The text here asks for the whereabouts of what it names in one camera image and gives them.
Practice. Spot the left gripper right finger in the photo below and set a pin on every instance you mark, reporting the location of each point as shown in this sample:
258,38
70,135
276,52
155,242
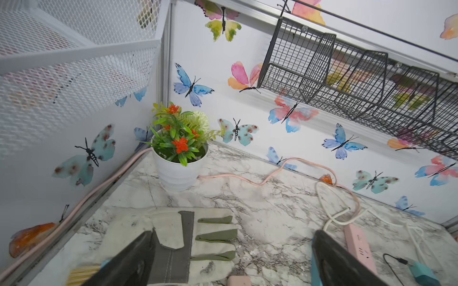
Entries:
337,267

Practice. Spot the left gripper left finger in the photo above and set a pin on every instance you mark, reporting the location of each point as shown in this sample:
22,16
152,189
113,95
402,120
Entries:
131,267

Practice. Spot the pink power strip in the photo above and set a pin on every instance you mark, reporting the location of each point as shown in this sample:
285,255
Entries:
359,247

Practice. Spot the teal charger back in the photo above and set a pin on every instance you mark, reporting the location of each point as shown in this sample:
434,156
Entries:
423,275

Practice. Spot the pink charger plug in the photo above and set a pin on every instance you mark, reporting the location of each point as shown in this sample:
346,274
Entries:
239,280

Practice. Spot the blue power strip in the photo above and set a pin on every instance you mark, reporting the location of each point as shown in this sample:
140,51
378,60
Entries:
315,276

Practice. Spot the blue yellow dustpan brush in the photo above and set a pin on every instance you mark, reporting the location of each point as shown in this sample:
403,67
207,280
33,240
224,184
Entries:
81,274

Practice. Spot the potted plant white pot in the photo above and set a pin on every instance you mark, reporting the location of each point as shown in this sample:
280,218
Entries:
180,144

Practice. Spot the black wire wall basket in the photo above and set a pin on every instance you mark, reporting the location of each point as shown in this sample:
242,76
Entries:
366,86

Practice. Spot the white mesh wall basket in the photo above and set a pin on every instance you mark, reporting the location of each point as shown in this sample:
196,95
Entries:
62,61

